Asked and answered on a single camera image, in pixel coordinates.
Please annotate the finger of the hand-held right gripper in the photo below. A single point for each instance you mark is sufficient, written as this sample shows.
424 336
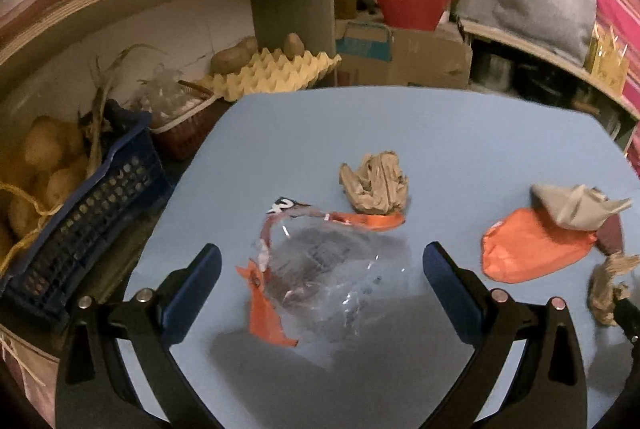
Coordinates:
629 318

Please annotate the brown paper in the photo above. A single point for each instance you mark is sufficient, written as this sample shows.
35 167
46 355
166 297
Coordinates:
375 184
607 294

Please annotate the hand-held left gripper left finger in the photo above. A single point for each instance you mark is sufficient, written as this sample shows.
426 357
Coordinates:
192 294

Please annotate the yellow chopstick holder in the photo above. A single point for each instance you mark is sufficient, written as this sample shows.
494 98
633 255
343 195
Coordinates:
607 69

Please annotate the yellow egg tray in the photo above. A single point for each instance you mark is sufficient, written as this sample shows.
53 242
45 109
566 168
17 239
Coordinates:
270 76

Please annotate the maroon wrapper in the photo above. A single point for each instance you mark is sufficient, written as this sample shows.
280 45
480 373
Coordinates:
612 234

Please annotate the small brown basket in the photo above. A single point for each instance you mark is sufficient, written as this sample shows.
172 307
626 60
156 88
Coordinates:
185 134

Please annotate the long red net bag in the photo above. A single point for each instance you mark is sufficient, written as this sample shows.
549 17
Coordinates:
25 16

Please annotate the small single potato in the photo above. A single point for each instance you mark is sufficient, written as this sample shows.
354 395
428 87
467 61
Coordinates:
293 44

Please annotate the large single potato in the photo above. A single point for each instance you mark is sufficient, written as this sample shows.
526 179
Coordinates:
232 56

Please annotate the small steel pot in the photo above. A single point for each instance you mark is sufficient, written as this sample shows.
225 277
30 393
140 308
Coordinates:
492 71

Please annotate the dark blue plastic crate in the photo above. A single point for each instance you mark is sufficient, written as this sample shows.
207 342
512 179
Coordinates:
85 229

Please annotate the pile of potatoes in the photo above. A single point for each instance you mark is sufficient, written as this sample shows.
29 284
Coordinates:
50 149

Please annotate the cardboard box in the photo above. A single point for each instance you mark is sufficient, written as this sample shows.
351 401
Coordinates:
430 59

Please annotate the orange plastic bag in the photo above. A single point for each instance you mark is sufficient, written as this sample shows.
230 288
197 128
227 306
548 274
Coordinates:
530 249

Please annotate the low wooden cabinet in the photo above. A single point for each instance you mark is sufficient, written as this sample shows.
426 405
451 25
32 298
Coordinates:
550 54

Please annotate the clear orange plastic wrapper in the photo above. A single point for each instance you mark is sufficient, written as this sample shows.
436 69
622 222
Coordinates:
267 316

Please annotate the red plastic basin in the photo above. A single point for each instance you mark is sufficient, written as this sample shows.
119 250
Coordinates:
410 9

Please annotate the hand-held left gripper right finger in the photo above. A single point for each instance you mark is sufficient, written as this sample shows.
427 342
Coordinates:
452 294

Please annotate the grey paper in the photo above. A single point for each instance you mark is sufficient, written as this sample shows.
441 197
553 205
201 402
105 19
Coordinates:
575 209

